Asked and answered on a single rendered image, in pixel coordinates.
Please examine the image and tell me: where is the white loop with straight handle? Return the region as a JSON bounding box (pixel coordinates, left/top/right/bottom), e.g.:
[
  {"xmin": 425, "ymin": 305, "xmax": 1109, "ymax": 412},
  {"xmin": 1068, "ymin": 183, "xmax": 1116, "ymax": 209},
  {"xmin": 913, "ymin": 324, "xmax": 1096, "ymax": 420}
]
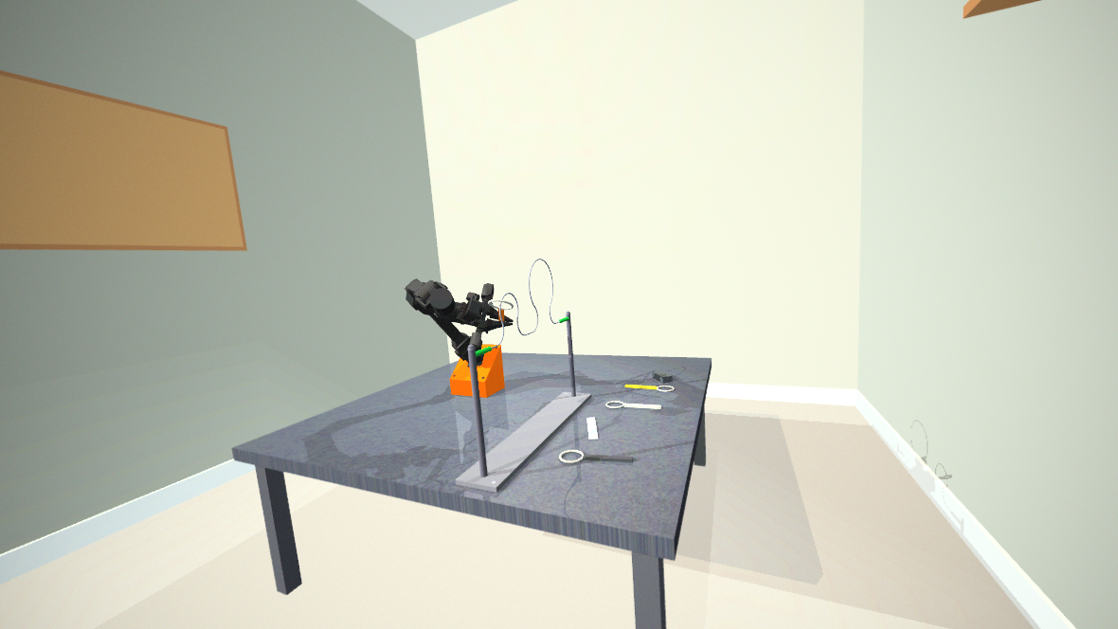
[{"xmin": 606, "ymin": 401, "xmax": 661, "ymax": 409}]

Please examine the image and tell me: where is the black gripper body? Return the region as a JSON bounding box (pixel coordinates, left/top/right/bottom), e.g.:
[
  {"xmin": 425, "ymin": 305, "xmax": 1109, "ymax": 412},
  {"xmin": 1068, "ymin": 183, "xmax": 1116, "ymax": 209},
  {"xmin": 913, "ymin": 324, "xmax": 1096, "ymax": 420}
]
[{"xmin": 455, "ymin": 283, "xmax": 494, "ymax": 351}]

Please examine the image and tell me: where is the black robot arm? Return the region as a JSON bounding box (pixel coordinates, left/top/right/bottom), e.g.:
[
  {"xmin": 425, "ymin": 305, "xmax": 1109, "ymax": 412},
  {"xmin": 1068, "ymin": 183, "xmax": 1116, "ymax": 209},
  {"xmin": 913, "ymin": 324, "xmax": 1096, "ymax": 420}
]
[{"xmin": 405, "ymin": 279, "xmax": 482, "ymax": 368}]

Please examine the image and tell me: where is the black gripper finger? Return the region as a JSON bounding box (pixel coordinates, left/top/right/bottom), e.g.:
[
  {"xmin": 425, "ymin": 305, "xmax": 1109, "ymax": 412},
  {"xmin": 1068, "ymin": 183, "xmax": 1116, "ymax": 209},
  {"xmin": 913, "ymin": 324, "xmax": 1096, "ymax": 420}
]
[
  {"xmin": 489, "ymin": 306, "xmax": 514, "ymax": 322},
  {"xmin": 485, "ymin": 318, "xmax": 513, "ymax": 333}
]

